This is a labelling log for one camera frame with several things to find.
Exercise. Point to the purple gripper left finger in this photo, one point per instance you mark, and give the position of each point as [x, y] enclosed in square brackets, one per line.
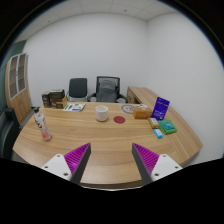
[70, 166]

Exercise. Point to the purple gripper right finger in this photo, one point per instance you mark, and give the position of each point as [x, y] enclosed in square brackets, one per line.
[152, 166]

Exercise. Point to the clear plastic water bottle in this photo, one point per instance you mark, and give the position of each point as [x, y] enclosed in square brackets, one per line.
[41, 123]

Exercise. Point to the small blue box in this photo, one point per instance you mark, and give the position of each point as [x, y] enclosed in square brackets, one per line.
[158, 133]

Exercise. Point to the yellow-brown snack pack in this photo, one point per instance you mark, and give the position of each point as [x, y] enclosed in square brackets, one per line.
[153, 122]

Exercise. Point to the green box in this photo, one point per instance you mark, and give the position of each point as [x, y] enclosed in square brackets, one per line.
[167, 126]

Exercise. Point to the red round coaster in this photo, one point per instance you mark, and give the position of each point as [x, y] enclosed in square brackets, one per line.
[119, 119]

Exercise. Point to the white green leaflet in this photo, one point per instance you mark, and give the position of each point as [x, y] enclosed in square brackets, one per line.
[74, 107]

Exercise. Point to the white ceramic cup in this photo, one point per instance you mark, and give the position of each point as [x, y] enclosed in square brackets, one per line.
[101, 113]

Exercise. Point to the round grey plate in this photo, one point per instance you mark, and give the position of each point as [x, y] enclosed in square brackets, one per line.
[128, 109]

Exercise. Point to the purple standing booklet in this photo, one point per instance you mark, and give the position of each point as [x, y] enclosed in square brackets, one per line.
[160, 109]

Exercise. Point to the dark brown box stack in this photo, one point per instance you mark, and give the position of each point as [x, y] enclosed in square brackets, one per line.
[54, 99]

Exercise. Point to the wooden side desk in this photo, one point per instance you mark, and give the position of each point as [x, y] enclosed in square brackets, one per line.
[141, 95]

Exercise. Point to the black office chair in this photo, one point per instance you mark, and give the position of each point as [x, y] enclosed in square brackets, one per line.
[77, 88]

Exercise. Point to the black leather armchair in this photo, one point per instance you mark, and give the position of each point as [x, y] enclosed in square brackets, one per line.
[9, 131]

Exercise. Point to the grey mesh office chair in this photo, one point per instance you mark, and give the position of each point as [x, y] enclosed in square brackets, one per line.
[107, 90]

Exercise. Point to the wooden glass-door cabinet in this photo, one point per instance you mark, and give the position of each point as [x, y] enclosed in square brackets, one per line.
[16, 86]

